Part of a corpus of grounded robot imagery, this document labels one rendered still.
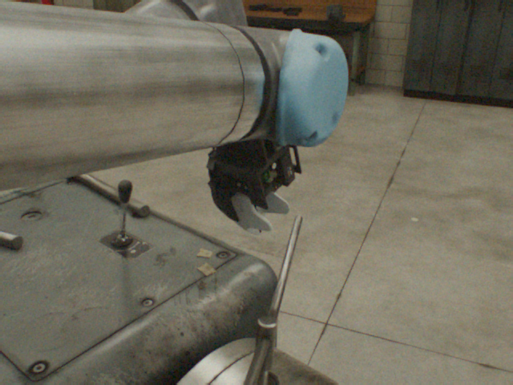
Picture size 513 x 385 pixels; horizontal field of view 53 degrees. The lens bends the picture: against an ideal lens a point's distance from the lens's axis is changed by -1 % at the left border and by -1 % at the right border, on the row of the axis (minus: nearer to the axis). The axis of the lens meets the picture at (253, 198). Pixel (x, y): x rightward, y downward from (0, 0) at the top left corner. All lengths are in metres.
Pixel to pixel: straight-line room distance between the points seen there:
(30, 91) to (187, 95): 0.08
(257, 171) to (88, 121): 0.35
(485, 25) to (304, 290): 4.31
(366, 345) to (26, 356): 2.04
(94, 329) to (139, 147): 0.48
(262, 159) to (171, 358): 0.29
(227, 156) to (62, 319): 0.32
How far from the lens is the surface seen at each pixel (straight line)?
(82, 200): 1.03
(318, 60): 0.33
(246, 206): 0.63
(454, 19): 6.37
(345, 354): 2.51
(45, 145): 0.21
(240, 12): 0.50
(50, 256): 0.88
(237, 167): 0.56
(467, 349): 2.69
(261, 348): 0.57
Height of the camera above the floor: 1.70
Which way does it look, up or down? 27 degrees down
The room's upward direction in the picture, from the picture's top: straight up
